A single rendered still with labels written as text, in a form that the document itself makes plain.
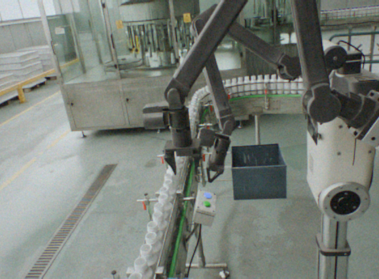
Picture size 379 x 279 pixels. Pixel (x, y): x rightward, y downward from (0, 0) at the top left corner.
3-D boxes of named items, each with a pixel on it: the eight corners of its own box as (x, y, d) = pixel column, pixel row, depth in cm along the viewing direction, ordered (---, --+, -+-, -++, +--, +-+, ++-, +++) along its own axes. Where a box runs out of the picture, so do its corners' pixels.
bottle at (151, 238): (145, 276, 117) (137, 238, 111) (157, 264, 121) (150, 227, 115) (158, 283, 113) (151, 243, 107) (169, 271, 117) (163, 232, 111)
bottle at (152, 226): (150, 257, 125) (143, 221, 119) (166, 254, 126) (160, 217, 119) (151, 269, 119) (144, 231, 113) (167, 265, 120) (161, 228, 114)
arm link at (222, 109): (205, 16, 120) (203, 24, 131) (190, 20, 120) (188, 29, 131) (239, 130, 123) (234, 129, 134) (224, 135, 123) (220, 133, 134)
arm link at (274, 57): (209, -7, 120) (206, 3, 130) (188, 25, 121) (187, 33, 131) (310, 63, 123) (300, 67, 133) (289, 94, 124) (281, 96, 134)
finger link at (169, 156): (190, 179, 97) (187, 150, 93) (166, 180, 98) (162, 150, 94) (192, 168, 103) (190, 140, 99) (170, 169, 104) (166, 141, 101)
